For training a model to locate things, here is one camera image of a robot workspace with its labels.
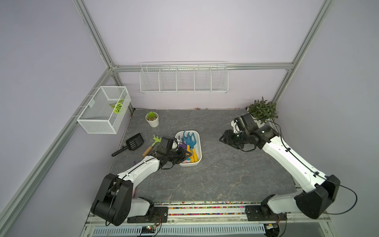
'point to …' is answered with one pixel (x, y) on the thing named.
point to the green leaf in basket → (117, 106)
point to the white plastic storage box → (178, 136)
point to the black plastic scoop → (132, 143)
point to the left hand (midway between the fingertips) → (191, 156)
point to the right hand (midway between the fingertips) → (222, 140)
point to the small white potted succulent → (152, 119)
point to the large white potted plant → (262, 111)
